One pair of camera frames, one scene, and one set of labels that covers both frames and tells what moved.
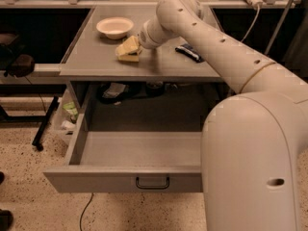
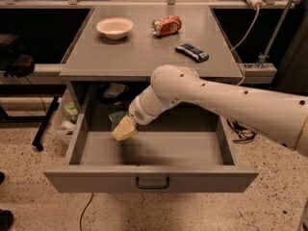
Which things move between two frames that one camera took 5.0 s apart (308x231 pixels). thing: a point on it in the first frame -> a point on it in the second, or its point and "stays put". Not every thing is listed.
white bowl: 115,28 stays put
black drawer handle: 152,188 stays put
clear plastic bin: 65,118 stays put
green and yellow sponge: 126,58 -> 115,118
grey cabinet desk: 187,55 stays put
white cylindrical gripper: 144,38 -> 139,112
